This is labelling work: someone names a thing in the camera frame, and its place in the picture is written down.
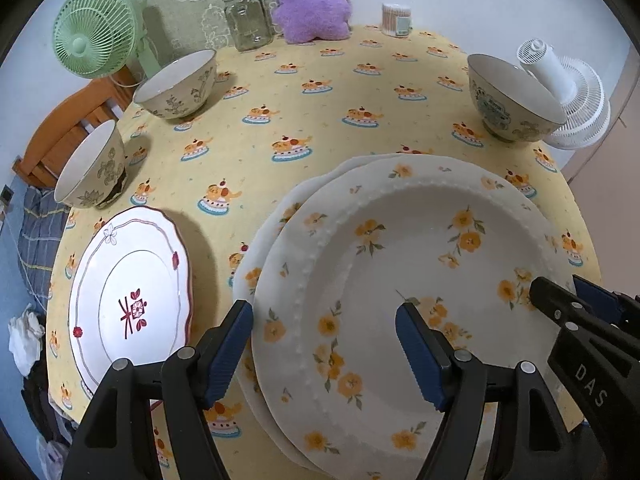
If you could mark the green printed wall mat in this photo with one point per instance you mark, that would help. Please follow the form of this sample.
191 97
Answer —
195 0

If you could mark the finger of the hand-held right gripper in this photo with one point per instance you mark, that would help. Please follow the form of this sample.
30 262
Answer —
557 302
602 300

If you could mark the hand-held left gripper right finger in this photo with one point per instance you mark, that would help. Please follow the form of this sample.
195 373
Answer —
420 355

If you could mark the white plate with red pattern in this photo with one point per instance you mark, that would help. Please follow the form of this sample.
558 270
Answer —
130 270
191 310

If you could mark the white standing fan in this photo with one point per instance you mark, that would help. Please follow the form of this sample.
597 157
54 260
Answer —
575 105

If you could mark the cream bowl with flower print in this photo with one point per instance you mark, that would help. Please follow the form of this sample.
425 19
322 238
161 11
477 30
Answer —
95 170

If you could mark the wall socket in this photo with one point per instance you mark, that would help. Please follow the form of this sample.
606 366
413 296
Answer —
6 195

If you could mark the purple plush toy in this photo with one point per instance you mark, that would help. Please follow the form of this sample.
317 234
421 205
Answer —
310 5

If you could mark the yellow printed tablecloth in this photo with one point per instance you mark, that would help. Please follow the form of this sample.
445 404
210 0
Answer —
320 90

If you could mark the white crumpled cloth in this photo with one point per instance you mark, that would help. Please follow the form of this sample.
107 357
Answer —
25 335

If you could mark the cotton swab container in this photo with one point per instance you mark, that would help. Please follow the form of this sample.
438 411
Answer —
396 20

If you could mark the blue plaid bedding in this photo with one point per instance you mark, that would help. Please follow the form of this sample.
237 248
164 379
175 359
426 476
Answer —
42 235

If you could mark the cream bowl with leaf print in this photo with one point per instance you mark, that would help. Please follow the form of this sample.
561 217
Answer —
175 90

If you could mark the glass jar with black lid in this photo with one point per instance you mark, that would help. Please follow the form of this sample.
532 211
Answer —
248 20

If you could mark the dark cloth pile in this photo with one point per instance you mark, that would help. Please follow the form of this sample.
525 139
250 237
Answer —
42 400

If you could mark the green desk fan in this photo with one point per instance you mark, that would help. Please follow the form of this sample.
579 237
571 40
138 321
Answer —
95 30

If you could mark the yellow floral white plate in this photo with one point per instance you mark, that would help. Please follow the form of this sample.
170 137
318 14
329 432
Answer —
255 255
400 250

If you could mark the cream bowl with blue print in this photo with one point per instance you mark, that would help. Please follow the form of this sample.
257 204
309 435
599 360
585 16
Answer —
505 100

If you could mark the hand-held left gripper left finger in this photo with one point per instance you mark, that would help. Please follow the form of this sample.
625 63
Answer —
230 350

